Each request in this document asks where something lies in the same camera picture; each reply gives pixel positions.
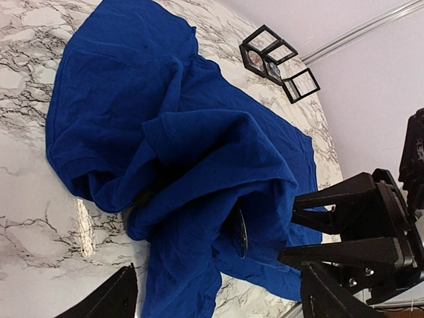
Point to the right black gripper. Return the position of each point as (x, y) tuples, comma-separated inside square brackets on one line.
[(388, 260)]

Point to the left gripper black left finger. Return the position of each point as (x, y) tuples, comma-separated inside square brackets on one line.
[(116, 297)]

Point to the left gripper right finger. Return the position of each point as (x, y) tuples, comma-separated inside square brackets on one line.
[(328, 290)]

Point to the blue printed t-shirt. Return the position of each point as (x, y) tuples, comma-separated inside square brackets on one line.
[(139, 120)]

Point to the dark blue round brooch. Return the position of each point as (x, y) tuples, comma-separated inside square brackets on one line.
[(273, 70)]

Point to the pink round brooch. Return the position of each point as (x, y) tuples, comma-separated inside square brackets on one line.
[(255, 59)]

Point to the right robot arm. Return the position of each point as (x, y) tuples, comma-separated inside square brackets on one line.
[(410, 180)]

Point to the black wire frame cube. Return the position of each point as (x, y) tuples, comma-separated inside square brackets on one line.
[(257, 48)]

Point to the right aluminium corner post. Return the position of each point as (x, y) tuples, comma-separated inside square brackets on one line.
[(362, 30)]

